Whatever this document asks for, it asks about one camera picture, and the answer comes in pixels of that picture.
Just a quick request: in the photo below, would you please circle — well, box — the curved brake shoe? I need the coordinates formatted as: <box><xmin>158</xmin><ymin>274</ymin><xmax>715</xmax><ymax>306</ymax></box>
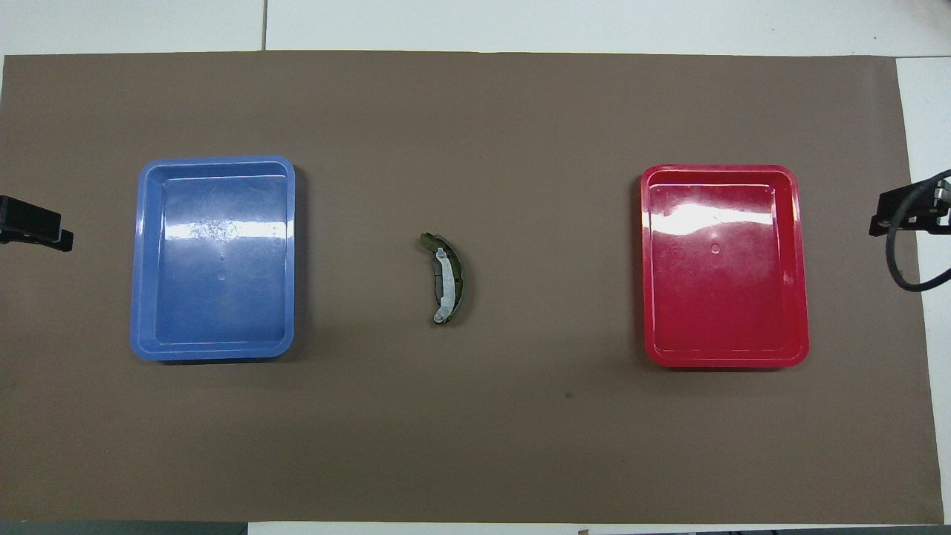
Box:
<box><xmin>419</xmin><ymin>232</ymin><xmax>464</xmax><ymax>327</ymax></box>

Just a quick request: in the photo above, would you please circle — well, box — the blue plastic tray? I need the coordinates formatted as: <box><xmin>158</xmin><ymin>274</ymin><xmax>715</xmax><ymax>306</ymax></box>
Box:
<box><xmin>130</xmin><ymin>155</ymin><xmax>296</xmax><ymax>363</ymax></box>

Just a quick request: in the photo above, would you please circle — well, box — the red plastic tray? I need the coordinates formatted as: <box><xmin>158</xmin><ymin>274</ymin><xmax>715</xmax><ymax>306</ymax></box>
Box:
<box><xmin>639</xmin><ymin>163</ymin><xmax>811</xmax><ymax>370</ymax></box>

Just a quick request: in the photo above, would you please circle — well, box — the brown table mat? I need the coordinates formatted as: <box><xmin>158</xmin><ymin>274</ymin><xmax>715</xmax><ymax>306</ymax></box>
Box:
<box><xmin>0</xmin><ymin>51</ymin><xmax>935</xmax><ymax>525</ymax></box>

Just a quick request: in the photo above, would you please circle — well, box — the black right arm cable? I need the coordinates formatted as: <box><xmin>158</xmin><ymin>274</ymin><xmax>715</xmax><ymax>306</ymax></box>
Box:
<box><xmin>886</xmin><ymin>169</ymin><xmax>951</xmax><ymax>293</ymax></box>

